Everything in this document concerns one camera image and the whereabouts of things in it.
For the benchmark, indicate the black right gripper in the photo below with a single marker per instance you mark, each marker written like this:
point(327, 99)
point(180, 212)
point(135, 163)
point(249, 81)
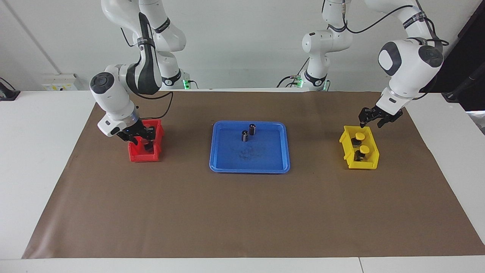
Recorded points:
point(134, 131)

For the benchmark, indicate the yellow push button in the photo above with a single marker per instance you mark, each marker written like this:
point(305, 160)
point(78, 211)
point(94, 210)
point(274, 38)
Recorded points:
point(360, 135)
point(364, 149)

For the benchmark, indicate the black panel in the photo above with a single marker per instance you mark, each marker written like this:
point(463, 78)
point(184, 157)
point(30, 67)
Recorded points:
point(470, 57)

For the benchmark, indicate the blue plastic tray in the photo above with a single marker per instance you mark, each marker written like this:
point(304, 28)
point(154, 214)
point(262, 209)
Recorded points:
point(265, 159)

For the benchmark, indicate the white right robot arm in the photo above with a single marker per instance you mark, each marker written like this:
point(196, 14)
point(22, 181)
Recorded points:
point(113, 94)

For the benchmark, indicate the small black cylinder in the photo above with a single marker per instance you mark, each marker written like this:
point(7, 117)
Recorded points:
point(245, 135)
point(252, 129)

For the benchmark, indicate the red plastic bin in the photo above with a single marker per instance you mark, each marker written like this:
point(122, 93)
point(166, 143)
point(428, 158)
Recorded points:
point(138, 156)

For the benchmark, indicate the black clamp on table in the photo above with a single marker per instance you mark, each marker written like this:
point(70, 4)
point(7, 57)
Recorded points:
point(7, 94)

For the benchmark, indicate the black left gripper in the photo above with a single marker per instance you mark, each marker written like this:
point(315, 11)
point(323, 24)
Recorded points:
point(380, 113)

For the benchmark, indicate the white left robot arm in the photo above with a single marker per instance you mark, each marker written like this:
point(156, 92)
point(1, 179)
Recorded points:
point(409, 64)

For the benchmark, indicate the yellow plastic bin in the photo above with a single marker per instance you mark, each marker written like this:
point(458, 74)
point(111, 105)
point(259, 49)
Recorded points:
point(373, 159)

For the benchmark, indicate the white wall outlet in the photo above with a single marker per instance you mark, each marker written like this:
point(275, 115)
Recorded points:
point(57, 81)

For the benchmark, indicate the brown table mat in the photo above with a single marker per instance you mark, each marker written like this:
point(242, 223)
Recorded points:
point(242, 216)

